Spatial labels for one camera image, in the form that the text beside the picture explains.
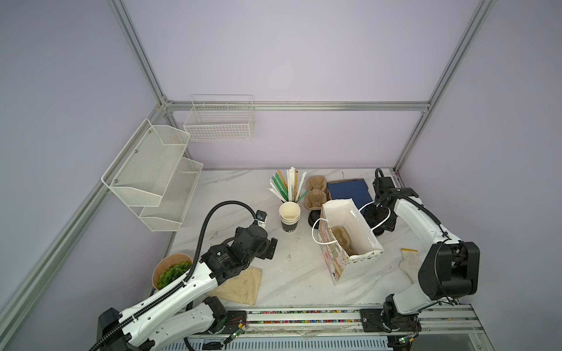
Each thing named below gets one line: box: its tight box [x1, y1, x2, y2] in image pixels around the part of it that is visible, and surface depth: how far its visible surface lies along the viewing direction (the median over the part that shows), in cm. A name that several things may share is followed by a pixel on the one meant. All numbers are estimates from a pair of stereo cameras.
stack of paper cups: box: [278, 201, 301, 233], surface depth 92 cm
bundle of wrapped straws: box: [267, 166, 310, 204], surface depth 95 cm
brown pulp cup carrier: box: [305, 174, 328, 211], surface depth 107 cm
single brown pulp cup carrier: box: [330, 225, 359, 257], surface depth 90 cm
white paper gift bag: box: [318, 198, 385, 286], surface depth 77 cm
